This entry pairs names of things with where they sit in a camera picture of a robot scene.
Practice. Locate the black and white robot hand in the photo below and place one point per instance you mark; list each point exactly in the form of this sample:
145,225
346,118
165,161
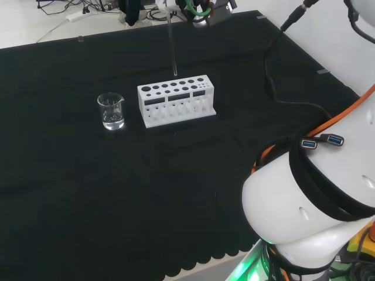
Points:
218,13

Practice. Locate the clear glass rod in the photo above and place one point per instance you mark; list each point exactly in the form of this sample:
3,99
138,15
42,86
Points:
173,52

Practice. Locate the white test tube rack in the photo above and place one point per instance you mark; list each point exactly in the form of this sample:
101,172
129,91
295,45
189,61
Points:
175,96

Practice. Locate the clear glass beaker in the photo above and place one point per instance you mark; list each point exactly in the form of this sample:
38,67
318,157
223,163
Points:
111,117

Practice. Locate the black rounded device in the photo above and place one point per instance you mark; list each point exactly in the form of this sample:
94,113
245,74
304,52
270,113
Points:
132,13

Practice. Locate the white power strip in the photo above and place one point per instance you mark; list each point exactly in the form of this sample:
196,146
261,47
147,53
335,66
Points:
76,15

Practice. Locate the blue USB plug silver shell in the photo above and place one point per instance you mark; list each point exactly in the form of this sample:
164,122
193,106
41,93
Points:
309,143

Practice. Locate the blue USB plug black shell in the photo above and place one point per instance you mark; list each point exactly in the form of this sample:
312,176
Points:
334,140

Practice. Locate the black bench cloth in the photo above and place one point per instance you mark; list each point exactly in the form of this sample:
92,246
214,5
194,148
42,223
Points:
88,190

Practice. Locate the yellow stop button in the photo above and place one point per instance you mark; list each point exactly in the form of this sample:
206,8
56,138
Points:
359,243

